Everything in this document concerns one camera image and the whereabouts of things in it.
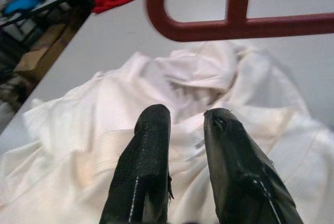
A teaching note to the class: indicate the plain brown cardboard box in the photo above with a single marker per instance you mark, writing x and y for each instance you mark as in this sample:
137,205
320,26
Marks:
39,57

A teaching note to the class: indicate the dark red plastic hanger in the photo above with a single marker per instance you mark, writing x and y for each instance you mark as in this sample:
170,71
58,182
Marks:
208,29

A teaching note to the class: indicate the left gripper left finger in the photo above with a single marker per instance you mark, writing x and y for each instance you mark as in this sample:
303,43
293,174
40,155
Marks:
146,161

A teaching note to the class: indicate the plain white garment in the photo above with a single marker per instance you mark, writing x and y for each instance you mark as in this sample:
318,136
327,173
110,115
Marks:
78,130

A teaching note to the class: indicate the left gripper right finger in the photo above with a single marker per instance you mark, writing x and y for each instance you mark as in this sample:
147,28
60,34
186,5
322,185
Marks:
240,171

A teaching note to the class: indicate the blue plastic bowl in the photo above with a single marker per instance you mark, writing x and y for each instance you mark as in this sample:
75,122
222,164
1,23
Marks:
21,3

